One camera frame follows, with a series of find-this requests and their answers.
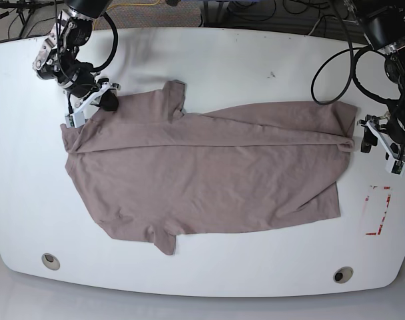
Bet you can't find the right table grommet hole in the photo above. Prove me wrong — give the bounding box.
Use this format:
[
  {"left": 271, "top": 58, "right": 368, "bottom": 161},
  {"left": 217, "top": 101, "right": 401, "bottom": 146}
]
[{"left": 333, "top": 266, "right": 354, "bottom": 284}]

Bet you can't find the mauve T-shirt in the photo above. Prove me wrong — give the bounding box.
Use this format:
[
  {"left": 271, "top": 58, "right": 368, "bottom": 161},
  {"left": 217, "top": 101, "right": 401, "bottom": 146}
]
[{"left": 61, "top": 81, "right": 357, "bottom": 255}]

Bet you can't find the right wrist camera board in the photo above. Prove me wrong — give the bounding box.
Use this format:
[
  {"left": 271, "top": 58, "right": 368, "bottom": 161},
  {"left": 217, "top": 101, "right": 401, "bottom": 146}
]
[{"left": 65, "top": 115, "right": 75, "bottom": 128}]

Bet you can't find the table grommet hole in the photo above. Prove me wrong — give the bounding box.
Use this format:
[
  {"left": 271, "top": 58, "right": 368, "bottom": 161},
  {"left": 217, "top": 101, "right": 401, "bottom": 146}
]
[
  {"left": 333, "top": 266, "right": 354, "bottom": 284},
  {"left": 41, "top": 253, "right": 60, "bottom": 271}
]

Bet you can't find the red tape marking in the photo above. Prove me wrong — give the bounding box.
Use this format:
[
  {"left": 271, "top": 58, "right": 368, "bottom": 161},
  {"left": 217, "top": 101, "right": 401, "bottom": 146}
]
[{"left": 360, "top": 185, "right": 392, "bottom": 237}]

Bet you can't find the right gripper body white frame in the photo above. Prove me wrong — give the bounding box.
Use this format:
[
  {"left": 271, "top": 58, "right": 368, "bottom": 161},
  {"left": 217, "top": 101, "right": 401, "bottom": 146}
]
[{"left": 65, "top": 78, "right": 120, "bottom": 128}]

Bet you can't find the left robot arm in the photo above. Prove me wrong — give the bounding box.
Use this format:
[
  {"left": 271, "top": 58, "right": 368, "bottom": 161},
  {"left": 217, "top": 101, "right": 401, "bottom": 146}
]
[{"left": 346, "top": 1, "right": 405, "bottom": 175}]

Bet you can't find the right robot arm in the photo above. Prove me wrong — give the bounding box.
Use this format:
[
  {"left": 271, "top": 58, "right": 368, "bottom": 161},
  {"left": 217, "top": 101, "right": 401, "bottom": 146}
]
[{"left": 33, "top": 0, "right": 121, "bottom": 128}]

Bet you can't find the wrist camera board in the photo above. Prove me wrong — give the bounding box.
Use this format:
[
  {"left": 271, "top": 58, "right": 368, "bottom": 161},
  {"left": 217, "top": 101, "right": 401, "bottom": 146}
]
[
  {"left": 391, "top": 161, "right": 405, "bottom": 175},
  {"left": 65, "top": 115, "right": 75, "bottom": 128}
]

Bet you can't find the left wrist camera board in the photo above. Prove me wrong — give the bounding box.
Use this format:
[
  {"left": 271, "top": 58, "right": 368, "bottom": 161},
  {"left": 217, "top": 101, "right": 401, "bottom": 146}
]
[{"left": 391, "top": 161, "right": 405, "bottom": 175}]

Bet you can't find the left table grommet hole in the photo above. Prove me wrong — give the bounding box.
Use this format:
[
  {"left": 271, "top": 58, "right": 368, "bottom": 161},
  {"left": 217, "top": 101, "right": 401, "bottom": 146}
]
[{"left": 41, "top": 253, "right": 60, "bottom": 271}]

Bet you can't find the black tripod stand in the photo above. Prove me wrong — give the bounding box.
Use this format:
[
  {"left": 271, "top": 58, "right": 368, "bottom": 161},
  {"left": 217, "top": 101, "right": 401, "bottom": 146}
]
[{"left": 0, "top": 0, "right": 62, "bottom": 40}]

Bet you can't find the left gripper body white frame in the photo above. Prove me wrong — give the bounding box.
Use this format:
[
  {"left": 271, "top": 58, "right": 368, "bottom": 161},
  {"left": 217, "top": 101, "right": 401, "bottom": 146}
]
[{"left": 358, "top": 111, "right": 405, "bottom": 174}]

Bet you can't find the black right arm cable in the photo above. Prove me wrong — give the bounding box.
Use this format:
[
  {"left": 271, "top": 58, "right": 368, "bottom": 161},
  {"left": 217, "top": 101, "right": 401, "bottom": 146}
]
[{"left": 54, "top": 0, "right": 120, "bottom": 114}]

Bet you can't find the yellow cable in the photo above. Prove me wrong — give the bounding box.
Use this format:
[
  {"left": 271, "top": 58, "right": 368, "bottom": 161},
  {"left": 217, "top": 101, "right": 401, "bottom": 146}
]
[{"left": 92, "top": 0, "right": 162, "bottom": 21}]

